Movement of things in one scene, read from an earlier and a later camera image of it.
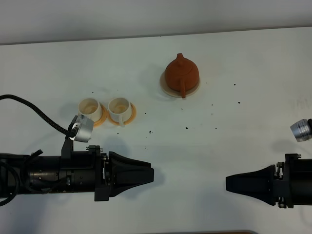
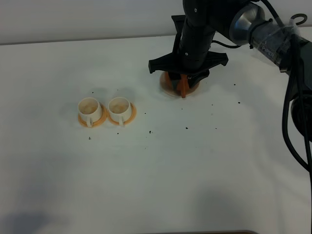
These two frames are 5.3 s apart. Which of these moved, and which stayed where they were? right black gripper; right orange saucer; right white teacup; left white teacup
Moved: right black gripper
Stayed: right orange saucer; left white teacup; right white teacup
